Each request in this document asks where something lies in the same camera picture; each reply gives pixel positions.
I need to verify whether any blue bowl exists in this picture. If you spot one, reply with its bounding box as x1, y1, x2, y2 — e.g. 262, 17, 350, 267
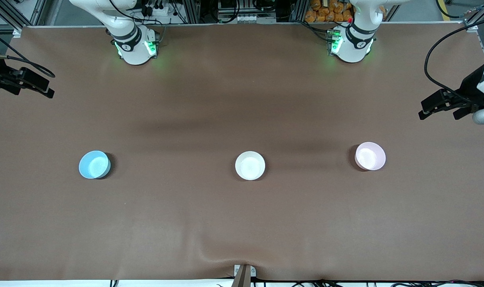
79, 150, 112, 180

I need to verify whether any pink bowl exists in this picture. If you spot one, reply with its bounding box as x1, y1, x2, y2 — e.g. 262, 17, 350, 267
354, 142, 387, 171

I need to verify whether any white bowl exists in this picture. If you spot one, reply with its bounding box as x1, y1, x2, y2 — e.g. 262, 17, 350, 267
235, 151, 266, 181

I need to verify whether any white power strip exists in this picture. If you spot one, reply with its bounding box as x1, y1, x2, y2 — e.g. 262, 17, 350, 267
140, 3, 175, 18

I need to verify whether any bag of orange items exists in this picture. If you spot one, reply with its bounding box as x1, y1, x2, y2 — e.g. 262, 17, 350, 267
304, 0, 355, 24

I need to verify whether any white terminal block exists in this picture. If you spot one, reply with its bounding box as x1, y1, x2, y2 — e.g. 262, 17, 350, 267
234, 14, 277, 24

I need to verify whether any brown table mat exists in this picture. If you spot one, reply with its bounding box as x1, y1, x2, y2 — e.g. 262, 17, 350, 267
0, 22, 484, 282

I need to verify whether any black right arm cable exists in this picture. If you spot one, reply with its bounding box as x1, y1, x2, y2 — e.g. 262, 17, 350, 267
0, 27, 56, 79

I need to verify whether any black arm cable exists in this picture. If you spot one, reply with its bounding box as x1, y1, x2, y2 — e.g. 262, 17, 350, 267
424, 15, 484, 105
0, 27, 56, 79

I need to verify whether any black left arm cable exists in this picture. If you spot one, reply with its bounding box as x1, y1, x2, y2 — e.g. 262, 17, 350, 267
424, 15, 484, 105

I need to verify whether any aluminium frame post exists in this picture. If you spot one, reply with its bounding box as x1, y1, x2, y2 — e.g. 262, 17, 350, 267
463, 0, 484, 56
0, 0, 47, 37

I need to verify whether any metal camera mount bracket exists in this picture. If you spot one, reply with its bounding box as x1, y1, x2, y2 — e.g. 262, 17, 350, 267
231, 264, 257, 287

